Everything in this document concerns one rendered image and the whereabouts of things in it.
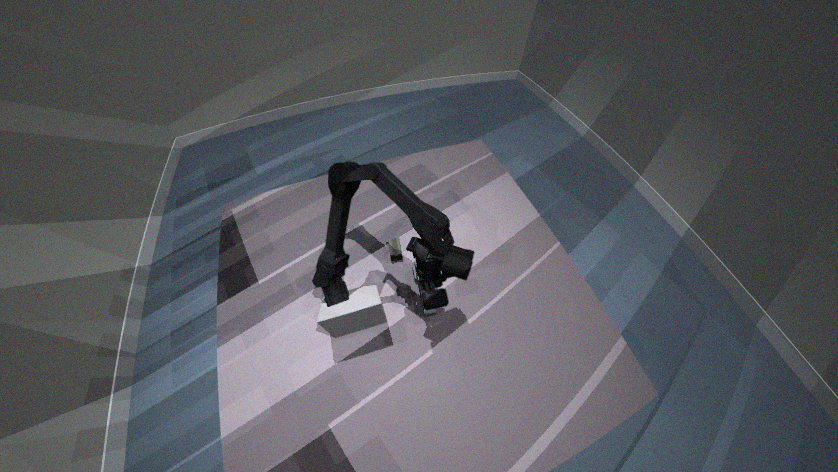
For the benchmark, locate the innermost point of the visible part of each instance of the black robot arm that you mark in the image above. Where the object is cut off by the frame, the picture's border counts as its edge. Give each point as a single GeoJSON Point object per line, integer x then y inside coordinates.
{"type": "Point", "coordinates": [431, 224]}

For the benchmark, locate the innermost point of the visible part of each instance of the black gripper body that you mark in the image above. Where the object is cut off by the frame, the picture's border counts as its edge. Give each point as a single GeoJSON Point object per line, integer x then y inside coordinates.
{"type": "Point", "coordinates": [434, 298]}

